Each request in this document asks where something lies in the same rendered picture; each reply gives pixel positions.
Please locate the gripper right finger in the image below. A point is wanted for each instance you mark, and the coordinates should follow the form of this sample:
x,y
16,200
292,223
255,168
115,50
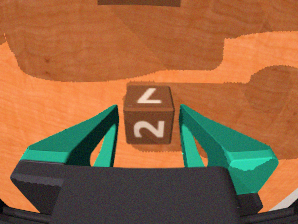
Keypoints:
x,y
249,161

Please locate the brown calendar cube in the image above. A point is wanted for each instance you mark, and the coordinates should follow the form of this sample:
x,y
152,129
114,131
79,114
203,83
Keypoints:
x,y
148,114

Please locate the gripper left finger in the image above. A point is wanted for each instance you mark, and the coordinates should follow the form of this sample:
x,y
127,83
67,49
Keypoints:
x,y
74,145

